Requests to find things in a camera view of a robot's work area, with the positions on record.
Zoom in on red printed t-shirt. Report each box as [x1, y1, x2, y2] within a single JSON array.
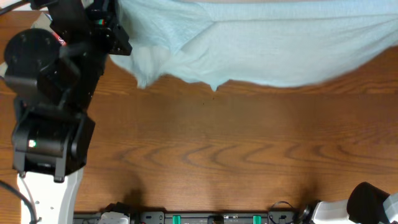
[[52, 32, 67, 46]]

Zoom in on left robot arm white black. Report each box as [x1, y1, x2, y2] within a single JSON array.
[[4, 0, 132, 223]]

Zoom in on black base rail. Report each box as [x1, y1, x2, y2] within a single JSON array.
[[72, 202, 297, 224]]

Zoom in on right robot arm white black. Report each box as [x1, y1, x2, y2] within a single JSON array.
[[297, 182, 397, 224]]

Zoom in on light blue t-shirt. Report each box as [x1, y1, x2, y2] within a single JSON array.
[[111, 0, 397, 89]]

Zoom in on small black cable loop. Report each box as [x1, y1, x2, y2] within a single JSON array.
[[267, 200, 295, 224]]

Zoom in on khaki folded garment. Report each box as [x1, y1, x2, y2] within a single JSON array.
[[1, 11, 59, 79]]

